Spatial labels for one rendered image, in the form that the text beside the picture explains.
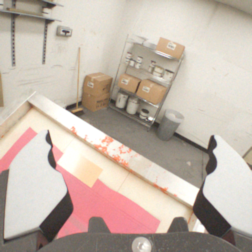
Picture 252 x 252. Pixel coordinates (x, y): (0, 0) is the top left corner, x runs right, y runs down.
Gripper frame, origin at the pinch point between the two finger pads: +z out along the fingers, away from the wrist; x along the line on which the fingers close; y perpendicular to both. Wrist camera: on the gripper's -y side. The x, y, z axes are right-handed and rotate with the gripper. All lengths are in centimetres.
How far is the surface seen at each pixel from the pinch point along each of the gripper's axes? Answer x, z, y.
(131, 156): 1.1, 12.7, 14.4
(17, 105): -30.9, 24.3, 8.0
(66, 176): -13.4, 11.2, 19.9
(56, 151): -17.2, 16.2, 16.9
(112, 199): -2.7, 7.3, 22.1
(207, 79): 174, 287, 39
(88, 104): -89, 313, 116
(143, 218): 4.0, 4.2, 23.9
